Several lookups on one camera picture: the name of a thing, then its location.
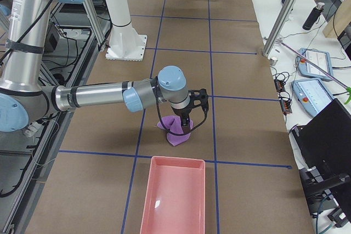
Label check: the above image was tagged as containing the reacher grabber stick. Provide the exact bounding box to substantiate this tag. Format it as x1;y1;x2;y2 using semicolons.
281;41;351;105

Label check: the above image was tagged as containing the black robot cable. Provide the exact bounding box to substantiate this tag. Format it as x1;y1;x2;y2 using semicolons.
155;77;209;136

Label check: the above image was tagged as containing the small metal cylinder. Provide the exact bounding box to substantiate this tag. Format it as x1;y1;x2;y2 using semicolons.
269;56;278;66

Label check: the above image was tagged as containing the pink plastic bin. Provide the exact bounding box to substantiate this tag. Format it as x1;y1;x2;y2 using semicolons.
140;156;206;233

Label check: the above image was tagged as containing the purple microfiber cloth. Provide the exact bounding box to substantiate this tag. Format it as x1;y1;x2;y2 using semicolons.
157;115;191;146

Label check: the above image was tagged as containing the blue teach pendant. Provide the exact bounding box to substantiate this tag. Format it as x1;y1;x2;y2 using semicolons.
296;48;333;81
292;77;334;117

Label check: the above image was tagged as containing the black laptop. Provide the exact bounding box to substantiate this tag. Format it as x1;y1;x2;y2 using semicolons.
292;99;350;219

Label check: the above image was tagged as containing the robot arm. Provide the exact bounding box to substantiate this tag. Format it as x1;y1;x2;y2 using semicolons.
1;0;192;134

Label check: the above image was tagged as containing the blue teach pendant near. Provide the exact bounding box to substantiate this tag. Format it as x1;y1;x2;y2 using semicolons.
292;77;334;117

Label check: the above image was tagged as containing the aluminium frame post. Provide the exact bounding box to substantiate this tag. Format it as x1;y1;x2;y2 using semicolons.
262;0;296;57

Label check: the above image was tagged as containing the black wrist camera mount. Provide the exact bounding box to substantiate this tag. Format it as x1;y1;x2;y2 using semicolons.
189;88;209;115

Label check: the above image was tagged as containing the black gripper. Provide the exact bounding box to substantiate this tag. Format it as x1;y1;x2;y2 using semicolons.
173;107;191;135

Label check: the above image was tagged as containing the black water bottle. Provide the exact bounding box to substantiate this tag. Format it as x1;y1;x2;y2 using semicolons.
302;2;325;30

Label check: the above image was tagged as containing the blue teach pendant far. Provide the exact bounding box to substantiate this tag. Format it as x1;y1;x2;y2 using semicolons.
296;48;333;81

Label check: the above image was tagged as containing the white pedestal base plate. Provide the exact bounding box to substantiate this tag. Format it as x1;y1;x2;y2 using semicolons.
105;34;148;61

